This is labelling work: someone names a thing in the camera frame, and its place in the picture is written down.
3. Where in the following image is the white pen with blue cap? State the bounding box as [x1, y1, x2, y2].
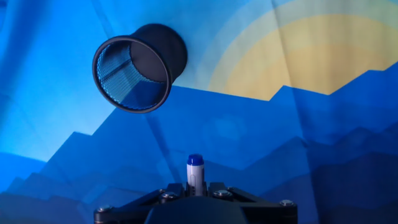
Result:
[186, 153, 205, 197]

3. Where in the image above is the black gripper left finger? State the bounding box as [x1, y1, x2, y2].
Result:
[93, 181, 194, 224]

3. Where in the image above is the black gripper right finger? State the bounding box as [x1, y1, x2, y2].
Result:
[204, 181, 299, 224]

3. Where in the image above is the dark blue cup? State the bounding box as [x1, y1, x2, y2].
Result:
[91, 23, 188, 114]

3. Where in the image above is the blue mountain print cloth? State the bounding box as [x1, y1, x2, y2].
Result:
[0, 0, 398, 224]

